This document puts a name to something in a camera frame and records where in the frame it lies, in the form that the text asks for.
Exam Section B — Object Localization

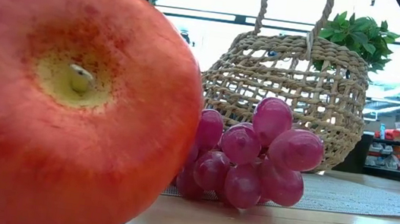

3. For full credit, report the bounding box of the purple grape bunch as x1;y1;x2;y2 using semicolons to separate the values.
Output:
168;85;331;219

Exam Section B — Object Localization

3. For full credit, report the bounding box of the big red apple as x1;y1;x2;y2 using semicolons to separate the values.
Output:
0;0;218;224

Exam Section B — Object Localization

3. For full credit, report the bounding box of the potted green plant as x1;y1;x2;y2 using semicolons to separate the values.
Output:
298;6;400;178

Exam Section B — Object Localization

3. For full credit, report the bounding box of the grey woven placemat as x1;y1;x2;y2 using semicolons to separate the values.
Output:
161;155;400;224

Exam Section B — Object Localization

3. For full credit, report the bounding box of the wicker basket with handles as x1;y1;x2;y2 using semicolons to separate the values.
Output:
191;0;381;179

